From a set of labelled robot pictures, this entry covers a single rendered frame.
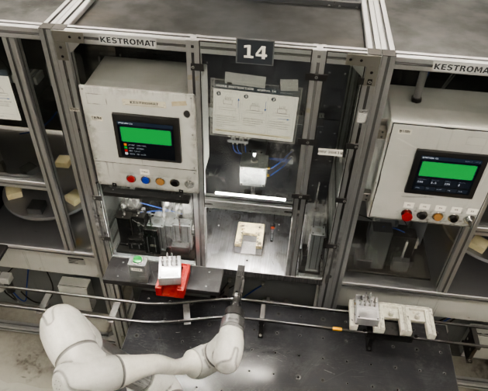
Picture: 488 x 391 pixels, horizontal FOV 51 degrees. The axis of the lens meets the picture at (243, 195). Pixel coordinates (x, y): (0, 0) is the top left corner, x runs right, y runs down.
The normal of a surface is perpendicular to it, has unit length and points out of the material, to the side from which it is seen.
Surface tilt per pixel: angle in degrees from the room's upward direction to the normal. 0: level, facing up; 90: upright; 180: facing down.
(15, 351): 0
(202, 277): 0
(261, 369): 0
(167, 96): 90
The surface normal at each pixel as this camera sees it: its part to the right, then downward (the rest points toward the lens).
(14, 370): 0.03, -0.75
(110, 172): -0.12, 0.65
